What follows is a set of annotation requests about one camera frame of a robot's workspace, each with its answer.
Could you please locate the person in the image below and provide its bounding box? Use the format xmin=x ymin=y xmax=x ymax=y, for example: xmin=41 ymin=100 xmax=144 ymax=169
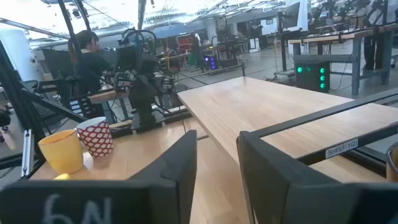
xmin=67 ymin=30 xmax=113 ymax=119

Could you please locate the computer tower with purple lights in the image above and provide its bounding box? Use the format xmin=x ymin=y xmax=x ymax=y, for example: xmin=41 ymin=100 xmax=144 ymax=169
xmin=203 ymin=55 xmax=218 ymax=71

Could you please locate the yellow mug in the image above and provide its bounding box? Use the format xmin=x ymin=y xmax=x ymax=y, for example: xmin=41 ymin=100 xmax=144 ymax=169
xmin=37 ymin=129 xmax=85 ymax=175

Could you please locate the silver aluminium rail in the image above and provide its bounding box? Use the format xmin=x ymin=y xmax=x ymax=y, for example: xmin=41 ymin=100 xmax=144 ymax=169
xmin=21 ymin=129 xmax=34 ymax=178

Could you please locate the red white patterned mug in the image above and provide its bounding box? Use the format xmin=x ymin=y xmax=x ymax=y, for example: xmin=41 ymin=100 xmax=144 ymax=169
xmin=75 ymin=116 xmax=114 ymax=159

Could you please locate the computer tower with green lights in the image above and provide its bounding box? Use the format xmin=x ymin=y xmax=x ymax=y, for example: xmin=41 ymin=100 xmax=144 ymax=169
xmin=295 ymin=60 xmax=331 ymax=93

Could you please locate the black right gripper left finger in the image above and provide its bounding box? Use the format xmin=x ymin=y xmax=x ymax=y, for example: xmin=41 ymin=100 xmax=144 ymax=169
xmin=0 ymin=129 xmax=198 ymax=224

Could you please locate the grey wooden-top workbench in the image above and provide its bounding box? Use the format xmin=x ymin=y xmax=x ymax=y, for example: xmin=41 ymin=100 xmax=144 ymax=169
xmin=287 ymin=23 xmax=398 ymax=96

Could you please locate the black table rig frame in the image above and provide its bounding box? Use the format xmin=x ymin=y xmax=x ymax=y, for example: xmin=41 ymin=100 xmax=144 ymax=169
xmin=0 ymin=40 xmax=193 ymax=175

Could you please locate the wooden shelf with black frame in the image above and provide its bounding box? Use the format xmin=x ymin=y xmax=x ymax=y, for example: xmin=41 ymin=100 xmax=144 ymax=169
xmin=177 ymin=76 xmax=398 ymax=184

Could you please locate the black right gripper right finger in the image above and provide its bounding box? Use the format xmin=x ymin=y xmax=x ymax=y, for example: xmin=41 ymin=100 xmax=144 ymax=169
xmin=236 ymin=130 xmax=398 ymax=224

